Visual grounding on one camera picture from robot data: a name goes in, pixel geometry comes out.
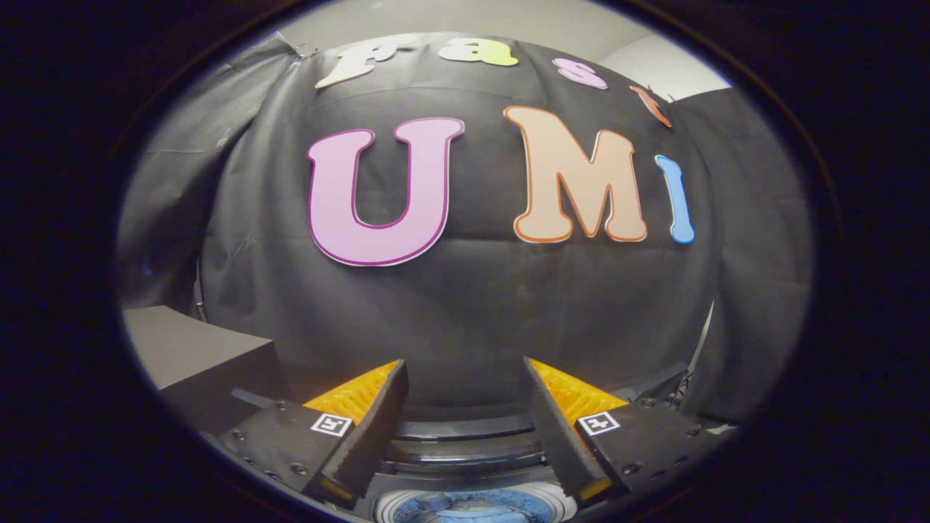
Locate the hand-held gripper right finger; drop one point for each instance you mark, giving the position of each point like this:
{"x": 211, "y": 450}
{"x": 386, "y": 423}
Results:
{"x": 556, "y": 428}

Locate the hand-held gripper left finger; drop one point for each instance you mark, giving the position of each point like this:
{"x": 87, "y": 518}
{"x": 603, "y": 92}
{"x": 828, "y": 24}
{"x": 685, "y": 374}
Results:
{"x": 374, "y": 425}

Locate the grey washing machine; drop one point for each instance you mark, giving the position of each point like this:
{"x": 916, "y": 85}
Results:
{"x": 465, "y": 465}

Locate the light blue garment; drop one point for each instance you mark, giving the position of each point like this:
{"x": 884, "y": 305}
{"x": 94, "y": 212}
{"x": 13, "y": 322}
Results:
{"x": 472, "y": 510}

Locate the black backdrop cloth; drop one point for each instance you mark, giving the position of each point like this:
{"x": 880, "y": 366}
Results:
{"x": 472, "y": 312}

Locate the beige and dark cabinet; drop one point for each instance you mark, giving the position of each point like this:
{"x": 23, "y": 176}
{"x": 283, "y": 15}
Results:
{"x": 189, "y": 349}

